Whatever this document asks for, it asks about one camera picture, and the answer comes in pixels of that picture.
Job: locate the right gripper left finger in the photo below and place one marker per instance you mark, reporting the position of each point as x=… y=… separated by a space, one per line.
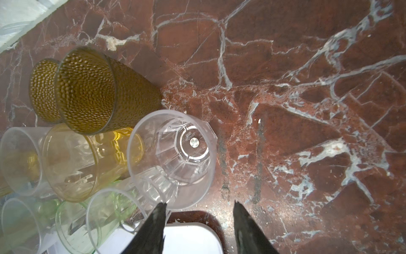
x=150 y=238

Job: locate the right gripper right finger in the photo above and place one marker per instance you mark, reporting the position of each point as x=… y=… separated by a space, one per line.
x=250 y=239

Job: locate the clear faceted cup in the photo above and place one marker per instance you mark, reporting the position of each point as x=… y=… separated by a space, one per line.
x=172 y=158
x=22 y=161
x=134 y=224
x=29 y=224

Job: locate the yellow transparent plastic cup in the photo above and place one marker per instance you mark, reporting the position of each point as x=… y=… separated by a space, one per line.
x=77 y=166

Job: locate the lilac plastic tray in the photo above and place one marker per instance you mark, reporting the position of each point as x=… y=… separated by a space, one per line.
x=180 y=238

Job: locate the small green plastic cup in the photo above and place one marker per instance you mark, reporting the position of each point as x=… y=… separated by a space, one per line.
x=84 y=227

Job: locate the amber dimpled cup right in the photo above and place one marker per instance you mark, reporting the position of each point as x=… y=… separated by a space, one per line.
x=96 y=94

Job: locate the amber dimpled cup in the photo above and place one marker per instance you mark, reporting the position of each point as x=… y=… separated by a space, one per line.
x=42 y=90
x=96 y=94

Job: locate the amber dimpled cup left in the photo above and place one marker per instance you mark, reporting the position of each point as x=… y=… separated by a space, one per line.
x=42 y=90

